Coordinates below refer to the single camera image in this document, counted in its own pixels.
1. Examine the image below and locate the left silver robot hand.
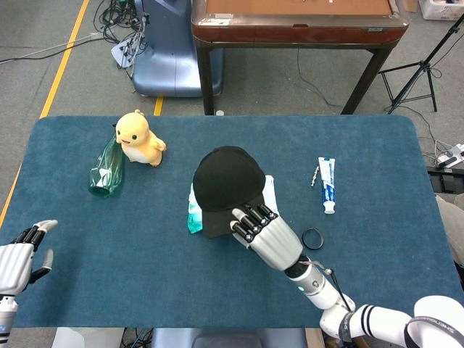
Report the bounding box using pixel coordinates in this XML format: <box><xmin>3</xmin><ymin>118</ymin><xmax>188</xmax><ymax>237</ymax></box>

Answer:
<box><xmin>0</xmin><ymin>219</ymin><xmax>59</xmax><ymax>297</ymax></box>

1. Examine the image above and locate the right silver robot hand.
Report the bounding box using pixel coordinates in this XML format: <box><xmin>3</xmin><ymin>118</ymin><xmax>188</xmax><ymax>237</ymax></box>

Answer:
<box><xmin>230</xmin><ymin>203</ymin><xmax>304</xmax><ymax>271</ymax></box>

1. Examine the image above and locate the black baseball cap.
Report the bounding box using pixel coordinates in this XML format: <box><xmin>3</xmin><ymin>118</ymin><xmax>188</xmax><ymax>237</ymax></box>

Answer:
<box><xmin>192</xmin><ymin>146</ymin><xmax>266</xmax><ymax>239</ymax></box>

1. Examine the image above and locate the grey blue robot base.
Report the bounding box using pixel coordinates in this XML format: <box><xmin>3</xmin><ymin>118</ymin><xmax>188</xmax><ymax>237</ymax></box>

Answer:
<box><xmin>150</xmin><ymin>328</ymin><xmax>309</xmax><ymax>348</ymax></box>

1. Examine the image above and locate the white blue toothpaste tube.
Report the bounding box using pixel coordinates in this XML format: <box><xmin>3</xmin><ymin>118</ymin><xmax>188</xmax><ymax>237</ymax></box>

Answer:
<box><xmin>318</xmin><ymin>156</ymin><xmax>336</xmax><ymax>215</ymax></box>

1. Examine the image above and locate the green wet wipes pack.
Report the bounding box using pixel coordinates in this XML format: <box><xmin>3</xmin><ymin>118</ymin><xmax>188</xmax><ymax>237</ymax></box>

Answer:
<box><xmin>187</xmin><ymin>183</ymin><xmax>204</xmax><ymax>235</ymax></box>

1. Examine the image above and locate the blue felt table mat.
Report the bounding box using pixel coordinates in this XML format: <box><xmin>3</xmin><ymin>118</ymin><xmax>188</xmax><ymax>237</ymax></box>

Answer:
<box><xmin>0</xmin><ymin>115</ymin><xmax>464</xmax><ymax>330</ymax></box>

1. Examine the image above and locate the green faceted plastic bottle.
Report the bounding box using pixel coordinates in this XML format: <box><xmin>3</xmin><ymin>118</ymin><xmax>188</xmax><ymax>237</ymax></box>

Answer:
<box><xmin>88</xmin><ymin>136</ymin><xmax>128</xmax><ymax>199</ymax></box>

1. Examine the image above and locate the yellow plush toy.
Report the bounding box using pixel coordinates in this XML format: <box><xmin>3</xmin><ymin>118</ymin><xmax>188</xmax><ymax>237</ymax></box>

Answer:
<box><xmin>115</xmin><ymin>109</ymin><xmax>167</xmax><ymax>167</ymax></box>

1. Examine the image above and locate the person in grey trousers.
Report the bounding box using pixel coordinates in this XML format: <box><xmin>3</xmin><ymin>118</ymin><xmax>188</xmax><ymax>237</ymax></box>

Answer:
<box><xmin>434</xmin><ymin>194</ymin><xmax>464</xmax><ymax>269</ymax></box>

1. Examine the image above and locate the white power strip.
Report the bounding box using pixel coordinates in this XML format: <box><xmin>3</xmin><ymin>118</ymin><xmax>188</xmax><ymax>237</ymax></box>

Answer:
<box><xmin>434</xmin><ymin>143</ymin><xmax>464</xmax><ymax>168</ymax></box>

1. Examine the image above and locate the brown mahjong table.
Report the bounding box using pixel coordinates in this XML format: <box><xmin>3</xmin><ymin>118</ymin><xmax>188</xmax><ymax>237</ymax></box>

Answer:
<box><xmin>191</xmin><ymin>0</ymin><xmax>410</xmax><ymax>116</ymax></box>

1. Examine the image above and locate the black tripod stand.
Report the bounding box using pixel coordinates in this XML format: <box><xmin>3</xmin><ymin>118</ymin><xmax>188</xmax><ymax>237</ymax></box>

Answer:
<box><xmin>378</xmin><ymin>14</ymin><xmax>464</xmax><ymax>115</ymax></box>

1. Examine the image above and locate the white plastic basket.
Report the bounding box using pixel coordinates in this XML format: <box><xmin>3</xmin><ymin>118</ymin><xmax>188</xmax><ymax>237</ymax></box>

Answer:
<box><xmin>418</xmin><ymin>0</ymin><xmax>464</xmax><ymax>21</ymax></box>

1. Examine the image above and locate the black ring bracelet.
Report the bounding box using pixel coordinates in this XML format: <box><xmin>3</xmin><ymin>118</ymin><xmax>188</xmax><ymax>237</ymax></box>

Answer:
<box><xmin>302</xmin><ymin>227</ymin><xmax>324</xmax><ymax>250</ymax></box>

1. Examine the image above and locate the black metal frame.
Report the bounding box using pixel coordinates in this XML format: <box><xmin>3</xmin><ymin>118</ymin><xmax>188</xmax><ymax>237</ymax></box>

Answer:
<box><xmin>426</xmin><ymin>165</ymin><xmax>464</xmax><ymax>194</ymax></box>

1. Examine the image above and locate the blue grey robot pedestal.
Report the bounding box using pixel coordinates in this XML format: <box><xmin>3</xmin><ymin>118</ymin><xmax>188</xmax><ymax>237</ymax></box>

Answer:
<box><xmin>130</xmin><ymin>0</ymin><xmax>225</xmax><ymax>98</ymax></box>

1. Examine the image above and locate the tangled black cable bundle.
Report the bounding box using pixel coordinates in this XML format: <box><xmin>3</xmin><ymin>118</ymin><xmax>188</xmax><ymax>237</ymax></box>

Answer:
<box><xmin>94</xmin><ymin>0</ymin><xmax>152</xmax><ymax>70</ymax></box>

